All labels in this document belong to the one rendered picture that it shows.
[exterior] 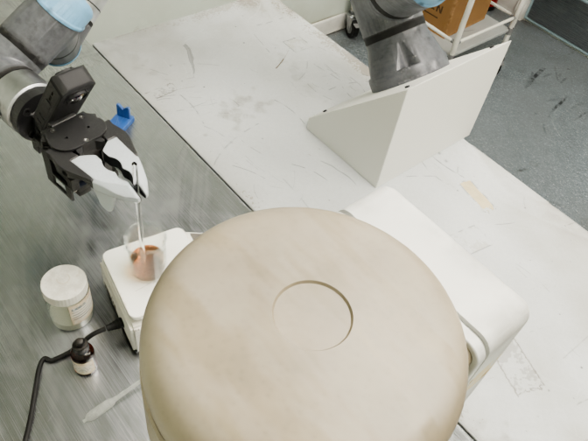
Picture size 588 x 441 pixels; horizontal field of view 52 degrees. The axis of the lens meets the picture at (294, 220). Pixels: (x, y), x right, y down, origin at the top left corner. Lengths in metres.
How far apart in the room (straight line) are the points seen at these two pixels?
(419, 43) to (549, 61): 2.46
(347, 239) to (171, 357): 0.07
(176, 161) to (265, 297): 0.94
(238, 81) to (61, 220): 0.49
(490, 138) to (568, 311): 1.85
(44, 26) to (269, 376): 0.76
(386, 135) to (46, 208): 0.57
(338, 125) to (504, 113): 1.98
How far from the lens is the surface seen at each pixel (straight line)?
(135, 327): 0.82
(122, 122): 1.18
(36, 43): 0.89
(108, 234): 1.01
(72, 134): 0.77
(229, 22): 1.49
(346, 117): 1.10
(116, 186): 0.71
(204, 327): 0.18
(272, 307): 0.18
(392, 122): 1.02
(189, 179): 1.08
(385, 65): 1.13
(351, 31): 3.22
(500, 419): 0.92
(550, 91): 3.33
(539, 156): 2.88
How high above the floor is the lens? 1.67
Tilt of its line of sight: 48 degrees down
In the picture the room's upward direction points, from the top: 11 degrees clockwise
